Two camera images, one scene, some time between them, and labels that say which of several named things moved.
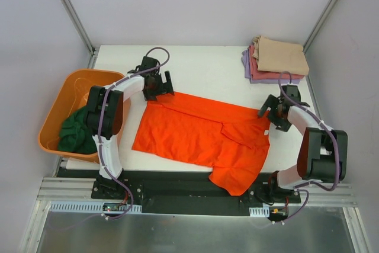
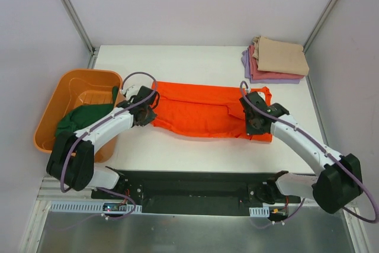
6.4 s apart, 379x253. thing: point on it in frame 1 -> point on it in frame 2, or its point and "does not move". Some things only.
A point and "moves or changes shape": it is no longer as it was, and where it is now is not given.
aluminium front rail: x=67 y=189 does not move
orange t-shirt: x=234 y=144 moves or changes shape
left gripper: x=160 y=87 -> x=147 y=115
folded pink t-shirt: x=259 y=74 does not move
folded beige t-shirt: x=280 y=55 does not move
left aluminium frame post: x=72 y=14 does not move
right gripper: x=272 y=115 -> x=253 y=124
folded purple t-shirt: x=246 y=60 does not move
